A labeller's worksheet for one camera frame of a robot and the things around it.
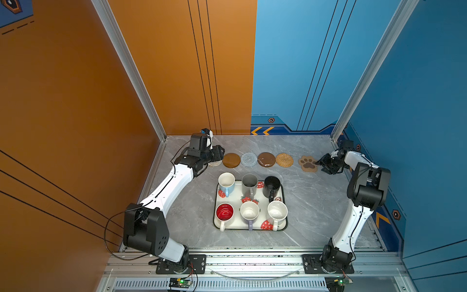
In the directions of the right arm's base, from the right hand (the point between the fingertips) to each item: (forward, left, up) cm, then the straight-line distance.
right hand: (318, 164), depth 102 cm
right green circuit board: (-55, +7, -5) cm, 55 cm away
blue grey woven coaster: (+6, +39, -2) cm, 40 cm away
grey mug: (-14, +40, +3) cm, 42 cm away
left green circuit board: (-55, +68, -4) cm, 88 cm away
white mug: (-27, +27, -2) cm, 38 cm away
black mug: (-15, +29, -1) cm, 32 cm away
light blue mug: (-13, +52, +1) cm, 53 cm away
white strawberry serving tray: (-33, +25, -2) cm, 42 cm away
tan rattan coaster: (+5, +18, -3) cm, 19 cm away
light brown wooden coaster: (+5, +50, -2) cm, 50 cm away
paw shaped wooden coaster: (+2, +5, -2) cm, 5 cm away
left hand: (-5, +53, +20) cm, 57 cm away
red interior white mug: (-28, +52, 0) cm, 59 cm away
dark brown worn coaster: (+6, +29, -3) cm, 29 cm away
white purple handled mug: (-26, +40, -1) cm, 48 cm away
